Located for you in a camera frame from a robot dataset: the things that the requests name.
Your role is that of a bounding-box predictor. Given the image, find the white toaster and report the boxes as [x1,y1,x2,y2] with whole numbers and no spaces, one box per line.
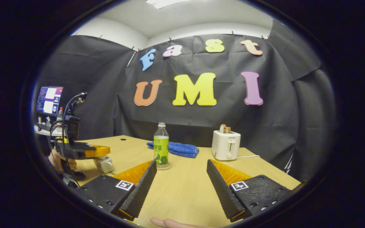
[211,130,241,161]

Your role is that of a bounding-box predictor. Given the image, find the ceiling light panel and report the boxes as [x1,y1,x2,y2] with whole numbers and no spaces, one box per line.
[146,0,191,9]

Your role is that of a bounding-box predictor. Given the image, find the blue towel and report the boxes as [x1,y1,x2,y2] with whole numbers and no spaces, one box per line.
[147,142,200,158]

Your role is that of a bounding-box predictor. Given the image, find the computer monitor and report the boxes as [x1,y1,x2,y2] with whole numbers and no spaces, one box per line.
[36,86,64,116]

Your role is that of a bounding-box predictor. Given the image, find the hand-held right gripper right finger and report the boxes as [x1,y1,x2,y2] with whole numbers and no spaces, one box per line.
[206,159,292,223]

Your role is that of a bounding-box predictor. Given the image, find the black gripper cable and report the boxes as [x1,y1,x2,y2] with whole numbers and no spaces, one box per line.
[49,92,88,187]

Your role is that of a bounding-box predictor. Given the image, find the green label water bottle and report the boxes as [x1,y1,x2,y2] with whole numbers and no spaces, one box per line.
[153,122,170,166]

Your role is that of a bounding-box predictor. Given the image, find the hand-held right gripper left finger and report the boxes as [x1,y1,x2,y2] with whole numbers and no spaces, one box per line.
[74,158,158,221]

